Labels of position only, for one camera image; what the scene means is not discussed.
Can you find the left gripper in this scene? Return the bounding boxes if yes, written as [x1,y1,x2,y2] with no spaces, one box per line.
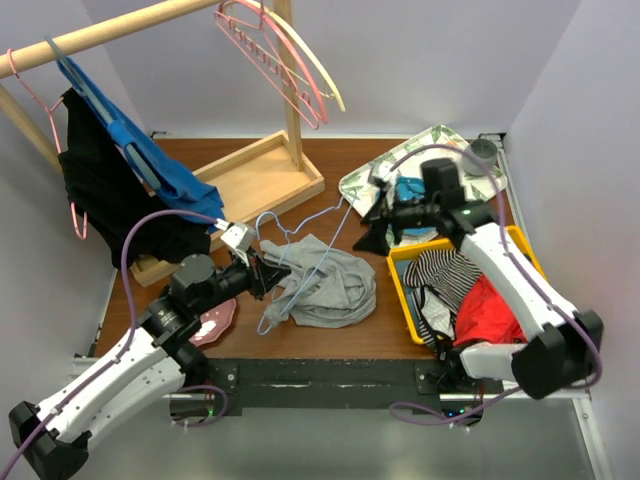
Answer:
[195,245,291,315]

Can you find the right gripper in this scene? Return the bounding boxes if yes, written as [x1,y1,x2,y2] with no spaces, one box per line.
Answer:
[353,188,439,257]

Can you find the light blue wire hanger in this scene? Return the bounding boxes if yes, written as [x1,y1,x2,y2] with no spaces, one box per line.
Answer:
[254,197,352,336]

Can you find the grey tank top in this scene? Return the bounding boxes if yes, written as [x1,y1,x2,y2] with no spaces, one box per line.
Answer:
[260,240,376,329]

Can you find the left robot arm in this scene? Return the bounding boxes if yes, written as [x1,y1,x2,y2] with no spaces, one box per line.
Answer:
[8,251,291,479]

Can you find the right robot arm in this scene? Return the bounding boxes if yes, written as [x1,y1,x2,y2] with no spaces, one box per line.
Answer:
[353,158,604,399]

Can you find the blue garment on hanger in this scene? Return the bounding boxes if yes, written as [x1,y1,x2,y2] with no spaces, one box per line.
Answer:
[56,57,225,219]

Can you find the grey blue hanger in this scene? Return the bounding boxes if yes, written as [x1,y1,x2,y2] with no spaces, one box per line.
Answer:
[44,35,161,190]

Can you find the black garment on hanger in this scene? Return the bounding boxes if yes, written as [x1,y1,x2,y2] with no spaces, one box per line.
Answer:
[59,89,210,268]

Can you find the pink plastic hanger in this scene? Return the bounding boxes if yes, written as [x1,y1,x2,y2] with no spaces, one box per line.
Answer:
[214,1,330,130]

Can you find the cream plastic hanger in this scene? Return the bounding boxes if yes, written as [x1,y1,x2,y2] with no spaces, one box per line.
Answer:
[265,8,346,113]

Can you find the yellow plastic bin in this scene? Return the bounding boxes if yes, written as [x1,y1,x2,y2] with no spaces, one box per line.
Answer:
[386,225,547,346]

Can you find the blue dotted plate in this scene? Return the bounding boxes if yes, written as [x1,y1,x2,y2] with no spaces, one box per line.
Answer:
[390,176,437,247]

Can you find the pink dotted plate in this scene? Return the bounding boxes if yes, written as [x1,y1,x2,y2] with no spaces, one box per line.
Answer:
[190,298,237,347]

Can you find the black white striped garment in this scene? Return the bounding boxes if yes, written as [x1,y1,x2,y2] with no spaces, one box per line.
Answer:
[402,249,481,358]

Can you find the wooden clothes rack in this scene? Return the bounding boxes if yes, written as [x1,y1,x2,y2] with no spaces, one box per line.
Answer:
[1,1,325,287]

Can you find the floral leaf tray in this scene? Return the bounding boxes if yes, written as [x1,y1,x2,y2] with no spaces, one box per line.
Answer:
[338,125,495,216]

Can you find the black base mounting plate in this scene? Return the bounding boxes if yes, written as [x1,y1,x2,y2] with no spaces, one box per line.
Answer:
[209,358,502,416]

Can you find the grey cup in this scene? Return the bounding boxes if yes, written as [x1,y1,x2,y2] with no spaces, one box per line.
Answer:
[461,138,498,177]

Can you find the red garment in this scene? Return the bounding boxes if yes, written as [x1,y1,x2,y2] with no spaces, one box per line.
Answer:
[454,275,528,347]

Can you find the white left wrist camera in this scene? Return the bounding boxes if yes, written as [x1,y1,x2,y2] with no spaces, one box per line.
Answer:
[214,219,256,263]

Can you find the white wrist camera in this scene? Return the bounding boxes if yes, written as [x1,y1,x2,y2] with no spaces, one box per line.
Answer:
[368,163,398,190]
[214,219,256,263]

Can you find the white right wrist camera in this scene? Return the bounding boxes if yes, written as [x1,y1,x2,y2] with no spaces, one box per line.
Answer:
[368,163,398,190]

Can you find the pink wire hanger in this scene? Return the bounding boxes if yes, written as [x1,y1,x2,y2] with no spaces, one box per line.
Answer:
[6,48,89,241]

